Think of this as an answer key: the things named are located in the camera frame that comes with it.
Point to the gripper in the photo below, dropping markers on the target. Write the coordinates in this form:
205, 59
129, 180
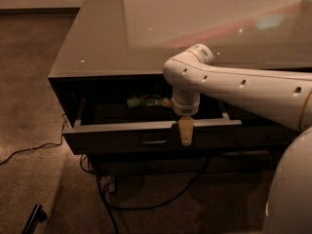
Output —
185, 108

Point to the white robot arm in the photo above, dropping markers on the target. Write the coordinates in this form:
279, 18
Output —
280, 96

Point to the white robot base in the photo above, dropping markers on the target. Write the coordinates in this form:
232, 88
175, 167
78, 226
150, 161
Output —
289, 206

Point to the grey drawer cabinet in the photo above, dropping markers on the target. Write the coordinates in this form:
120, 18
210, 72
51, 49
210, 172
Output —
116, 49

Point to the green snack bag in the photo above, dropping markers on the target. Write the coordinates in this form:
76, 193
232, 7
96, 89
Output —
149, 101

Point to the black object on floor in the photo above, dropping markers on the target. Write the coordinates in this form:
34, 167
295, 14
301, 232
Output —
38, 215

